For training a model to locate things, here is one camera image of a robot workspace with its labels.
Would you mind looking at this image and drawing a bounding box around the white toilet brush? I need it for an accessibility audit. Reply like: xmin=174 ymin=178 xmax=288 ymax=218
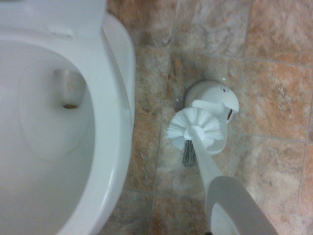
xmin=164 ymin=107 xmax=280 ymax=235

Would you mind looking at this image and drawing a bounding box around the white toilet bowl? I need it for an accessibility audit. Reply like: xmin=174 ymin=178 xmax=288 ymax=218
xmin=0 ymin=14 xmax=136 ymax=235

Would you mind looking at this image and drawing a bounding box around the white toilet brush holder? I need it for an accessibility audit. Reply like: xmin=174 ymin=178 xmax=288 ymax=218
xmin=184 ymin=80 xmax=240 ymax=156

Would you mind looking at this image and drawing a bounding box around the white toilet seat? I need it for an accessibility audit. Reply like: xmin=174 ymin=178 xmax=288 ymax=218
xmin=0 ymin=0 xmax=106 ymax=38

